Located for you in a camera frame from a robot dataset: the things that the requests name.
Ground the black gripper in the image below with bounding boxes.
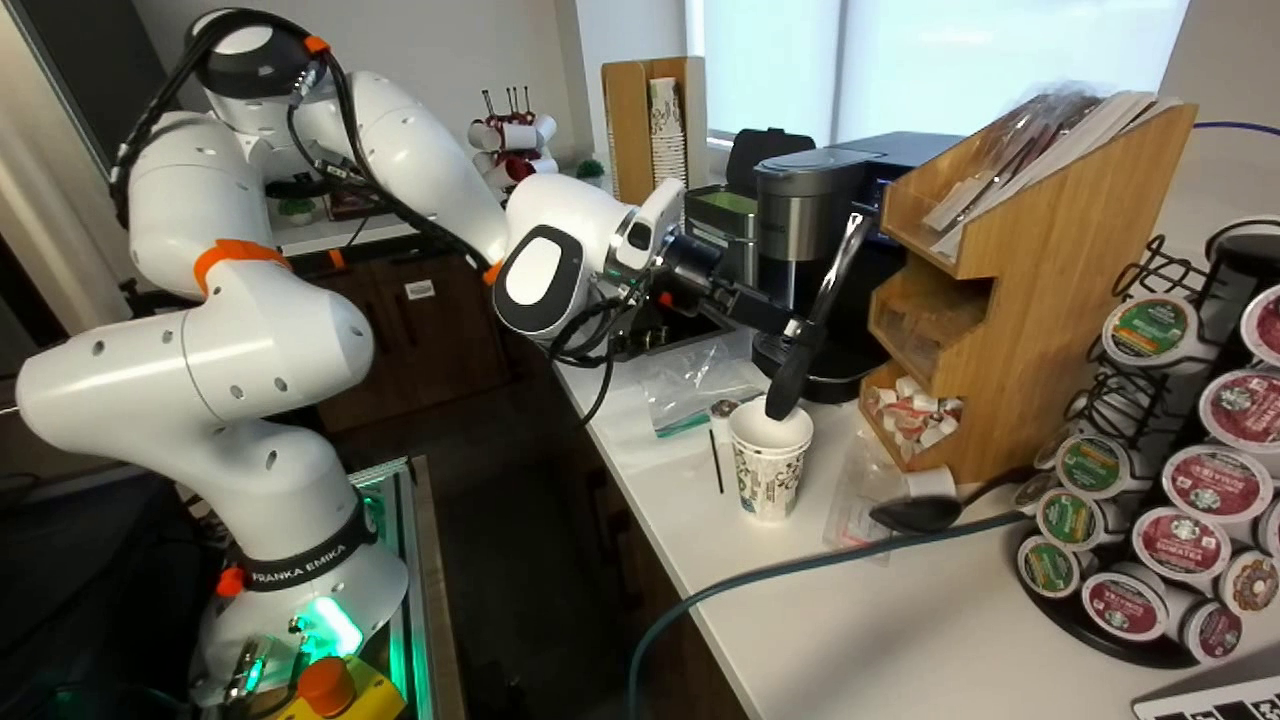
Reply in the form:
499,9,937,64
650,233,824,378

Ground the patterned paper cup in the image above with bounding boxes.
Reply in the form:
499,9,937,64
728,395,816,529

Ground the wooden cup stack holder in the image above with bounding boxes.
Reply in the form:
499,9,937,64
597,51,710,213

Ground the clear bag with cutlery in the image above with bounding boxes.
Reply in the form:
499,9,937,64
639,350,775,445

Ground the stainless steel lidded bin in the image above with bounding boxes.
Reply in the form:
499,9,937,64
678,180,768,294

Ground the thin stirrer stick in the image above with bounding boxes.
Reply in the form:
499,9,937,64
704,423,733,496

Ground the black silver coffee machine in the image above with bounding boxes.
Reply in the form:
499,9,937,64
723,123,962,403

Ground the clear plastic wrapper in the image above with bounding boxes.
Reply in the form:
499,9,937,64
820,445,962,552

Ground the black plastic spoon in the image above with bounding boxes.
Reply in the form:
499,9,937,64
869,475,1017,542

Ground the stack of paper cups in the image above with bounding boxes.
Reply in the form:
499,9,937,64
647,71,691,192

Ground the wooden condiment organizer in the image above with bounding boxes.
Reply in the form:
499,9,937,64
855,87,1198,489

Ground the clear wrapped cutlery packet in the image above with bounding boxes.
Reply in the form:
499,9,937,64
918,85,1110,240

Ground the green lid coffee pod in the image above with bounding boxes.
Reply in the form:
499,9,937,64
1095,294,1202,378
1011,529,1088,602
1051,427,1143,506
1033,483,1116,552

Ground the dark wood cabinet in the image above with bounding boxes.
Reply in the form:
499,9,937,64
285,246,564,445

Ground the white paper packet stack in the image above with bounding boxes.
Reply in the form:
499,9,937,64
1056,87,1166,151

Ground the robot mounting stand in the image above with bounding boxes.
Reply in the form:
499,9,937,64
196,451,431,720

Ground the silver laptop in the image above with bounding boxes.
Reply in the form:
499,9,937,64
1126,663,1280,720

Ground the yellow emergency stop button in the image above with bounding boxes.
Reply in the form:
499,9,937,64
271,653,412,720

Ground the black power cable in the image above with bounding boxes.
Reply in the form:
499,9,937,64
620,506,1037,720

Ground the black wire pod carousel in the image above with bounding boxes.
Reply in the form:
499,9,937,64
1011,213,1280,671

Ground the blue cable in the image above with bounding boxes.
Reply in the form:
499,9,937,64
1190,112,1280,142

